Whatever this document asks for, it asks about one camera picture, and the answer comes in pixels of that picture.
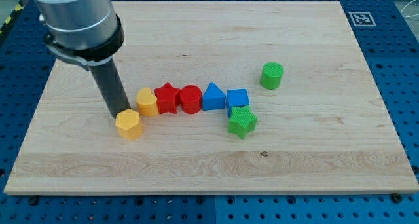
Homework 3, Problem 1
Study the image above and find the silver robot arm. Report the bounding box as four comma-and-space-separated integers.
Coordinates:
34, 0, 124, 70

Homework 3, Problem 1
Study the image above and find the yellow heart block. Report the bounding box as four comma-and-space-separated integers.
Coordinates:
136, 87, 159, 117

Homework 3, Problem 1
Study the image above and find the blue triangle block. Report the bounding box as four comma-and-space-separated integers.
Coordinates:
202, 82, 226, 111

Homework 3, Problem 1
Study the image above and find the red cylinder block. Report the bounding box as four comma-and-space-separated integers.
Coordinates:
179, 85, 202, 114

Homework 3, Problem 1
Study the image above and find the wooden board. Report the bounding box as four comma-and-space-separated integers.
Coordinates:
5, 1, 418, 195

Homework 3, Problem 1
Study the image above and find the blue cube block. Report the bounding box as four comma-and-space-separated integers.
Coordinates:
226, 88, 250, 117

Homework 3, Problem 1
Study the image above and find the green star block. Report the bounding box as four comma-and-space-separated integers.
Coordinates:
228, 105, 258, 139

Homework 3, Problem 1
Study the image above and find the red star block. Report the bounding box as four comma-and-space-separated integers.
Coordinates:
154, 83, 180, 114

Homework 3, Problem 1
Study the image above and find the green cylinder block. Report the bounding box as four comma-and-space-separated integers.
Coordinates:
260, 62, 284, 90

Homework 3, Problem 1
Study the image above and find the yellow hexagon block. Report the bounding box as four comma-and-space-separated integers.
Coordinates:
115, 109, 143, 140

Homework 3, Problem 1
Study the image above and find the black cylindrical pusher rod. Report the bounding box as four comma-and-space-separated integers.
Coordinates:
90, 58, 131, 118

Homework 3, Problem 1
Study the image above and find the white fiducial marker tag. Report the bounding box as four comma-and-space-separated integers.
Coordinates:
348, 11, 376, 27

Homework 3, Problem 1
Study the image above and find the white cable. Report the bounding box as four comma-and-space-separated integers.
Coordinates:
399, 0, 419, 22

